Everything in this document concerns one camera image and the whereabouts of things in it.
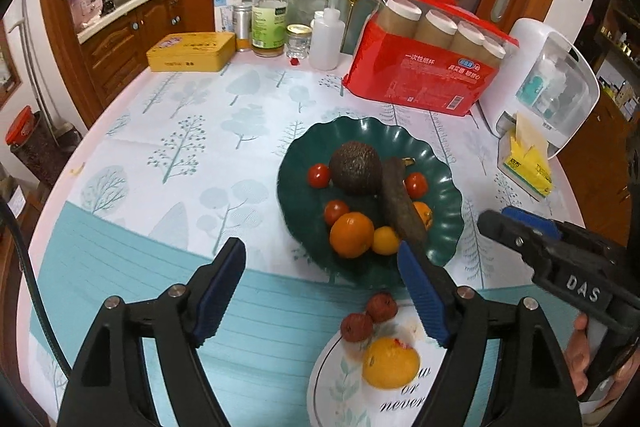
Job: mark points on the yellow tin box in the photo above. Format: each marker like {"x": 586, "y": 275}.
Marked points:
{"x": 192, "y": 52}

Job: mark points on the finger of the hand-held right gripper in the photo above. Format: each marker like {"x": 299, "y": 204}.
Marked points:
{"x": 510, "y": 237}
{"x": 535, "y": 223}

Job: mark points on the small yellow kumquat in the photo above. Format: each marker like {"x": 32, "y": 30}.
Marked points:
{"x": 385, "y": 241}

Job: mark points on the white round printed mat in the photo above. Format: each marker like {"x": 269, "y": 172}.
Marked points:
{"x": 340, "y": 387}

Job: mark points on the tree print tablecloth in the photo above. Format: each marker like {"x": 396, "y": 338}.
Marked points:
{"x": 175, "y": 147}

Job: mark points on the white plastic squeeze bottle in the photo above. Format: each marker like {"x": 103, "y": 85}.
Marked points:
{"x": 326, "y": 39}

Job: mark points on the person's right hand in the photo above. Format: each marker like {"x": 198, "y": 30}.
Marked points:
{"x": 576, "y": 357}

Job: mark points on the white cosmetics organizer box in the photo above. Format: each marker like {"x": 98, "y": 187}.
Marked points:
{"x": 520, "y": 57}

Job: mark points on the red jujube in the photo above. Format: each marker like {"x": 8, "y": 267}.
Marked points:
{"x": 382, "y": 308}
{"x": 356, "y": 327}

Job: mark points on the silver metal can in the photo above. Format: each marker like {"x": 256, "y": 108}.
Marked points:
{"x": 242, "y": 27}

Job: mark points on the dark avocado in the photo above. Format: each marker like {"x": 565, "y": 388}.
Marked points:
{"x": 355, "y": 167}

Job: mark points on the small glass jar gold lid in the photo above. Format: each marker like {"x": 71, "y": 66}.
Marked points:
{"x": 299, "y": 42}

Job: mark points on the yellow tissue pack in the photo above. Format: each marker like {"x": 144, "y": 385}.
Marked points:
{"x": 530, "y": 167}

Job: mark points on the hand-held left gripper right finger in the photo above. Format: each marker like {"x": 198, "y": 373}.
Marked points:
{"x": 425, "y": 292}

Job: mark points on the red paper cup package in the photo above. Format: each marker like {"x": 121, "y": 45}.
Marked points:
{"x": 415, "y": 77}

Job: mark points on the large yellow orange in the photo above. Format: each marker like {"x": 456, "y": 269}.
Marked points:
{"x": 390, "y": 364}

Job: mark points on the dark green scalloped plate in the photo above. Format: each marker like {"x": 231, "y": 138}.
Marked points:
{"x": 300, "y": 157}

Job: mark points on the red cherry tomato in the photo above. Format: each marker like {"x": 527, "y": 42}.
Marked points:
{"x": 318, "y": 175}
{"x": 417, "y": 185}
{"x": 336, "y": 212}

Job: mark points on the orange tangerine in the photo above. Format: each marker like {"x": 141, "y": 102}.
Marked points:
{"x": 351, "y": 234}

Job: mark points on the red lidded bin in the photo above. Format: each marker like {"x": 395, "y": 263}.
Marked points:
{"x": 22, "y": 127}

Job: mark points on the dark overripe banana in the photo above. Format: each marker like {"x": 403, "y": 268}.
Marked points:
{"x": 400, "y": 202}

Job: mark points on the white and blue carton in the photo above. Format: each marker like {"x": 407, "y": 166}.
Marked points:
{"x": 225, "y": 9}

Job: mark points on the pink box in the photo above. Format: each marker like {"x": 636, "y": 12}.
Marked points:
{"x": 87, "y": 7}

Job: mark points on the small orange mandarin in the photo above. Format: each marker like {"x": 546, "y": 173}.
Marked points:
{"x": 425, "y": 216}

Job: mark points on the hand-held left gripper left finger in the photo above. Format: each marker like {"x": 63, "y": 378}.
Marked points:
{"x": 220, "y": 292}

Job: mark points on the glass bottle with green label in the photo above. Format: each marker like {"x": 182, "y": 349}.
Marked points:
{"x": 269, "y": 24}

